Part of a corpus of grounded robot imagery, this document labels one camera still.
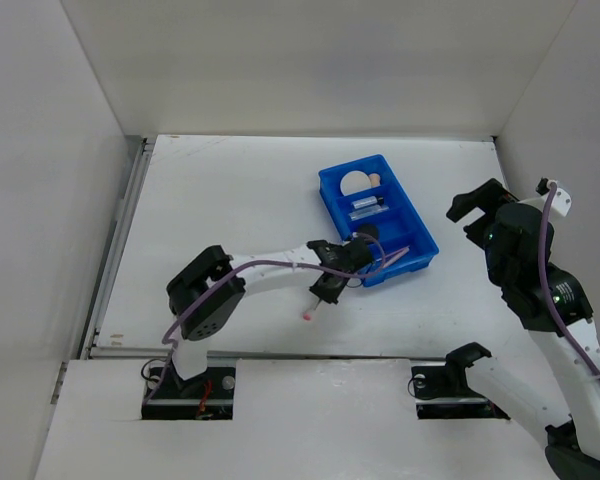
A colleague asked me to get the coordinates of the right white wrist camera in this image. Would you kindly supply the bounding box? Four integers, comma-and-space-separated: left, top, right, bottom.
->
536, 177, 572, 220

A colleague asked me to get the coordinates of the pink lip pencil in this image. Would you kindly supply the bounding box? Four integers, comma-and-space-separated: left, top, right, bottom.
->
384, 247, 409, 268

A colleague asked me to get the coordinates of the beige makeup sponge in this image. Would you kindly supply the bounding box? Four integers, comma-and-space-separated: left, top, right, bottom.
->
369, 173, 381, 188

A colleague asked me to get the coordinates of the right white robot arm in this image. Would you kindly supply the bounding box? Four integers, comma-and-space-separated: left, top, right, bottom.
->
443, 178, 600, 479

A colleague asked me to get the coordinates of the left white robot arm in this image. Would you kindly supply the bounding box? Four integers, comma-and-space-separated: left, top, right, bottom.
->
162, 233, 384, 397

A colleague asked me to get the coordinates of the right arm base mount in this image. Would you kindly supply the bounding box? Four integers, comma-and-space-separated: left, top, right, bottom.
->
407, 362, 510, 420

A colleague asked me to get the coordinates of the black round compact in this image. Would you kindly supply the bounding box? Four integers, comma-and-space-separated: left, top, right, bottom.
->
356, 223, 379, 243

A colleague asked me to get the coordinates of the clear vial black cap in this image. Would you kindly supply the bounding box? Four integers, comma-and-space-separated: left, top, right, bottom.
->
351, 196, 384, 210

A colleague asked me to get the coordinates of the cream round powder puff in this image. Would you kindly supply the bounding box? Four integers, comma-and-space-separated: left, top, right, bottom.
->
339, 170, 372, 196

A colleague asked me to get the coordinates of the pink handle makeup brush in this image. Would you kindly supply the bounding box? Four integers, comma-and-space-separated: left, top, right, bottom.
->
302, 299, 321, 321

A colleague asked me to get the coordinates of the blue compartment tray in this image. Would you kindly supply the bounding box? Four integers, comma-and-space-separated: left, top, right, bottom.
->
318, 154, 439, 287

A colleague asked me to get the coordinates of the left metal rail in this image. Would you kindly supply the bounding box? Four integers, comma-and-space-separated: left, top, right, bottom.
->
71, 135, 157, 360

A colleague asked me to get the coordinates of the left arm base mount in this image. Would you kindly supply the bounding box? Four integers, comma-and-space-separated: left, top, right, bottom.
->
141, 357, 237, 421

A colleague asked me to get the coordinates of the clear plastic bottle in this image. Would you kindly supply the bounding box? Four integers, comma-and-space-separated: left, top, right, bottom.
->
349, 205, 388, 222

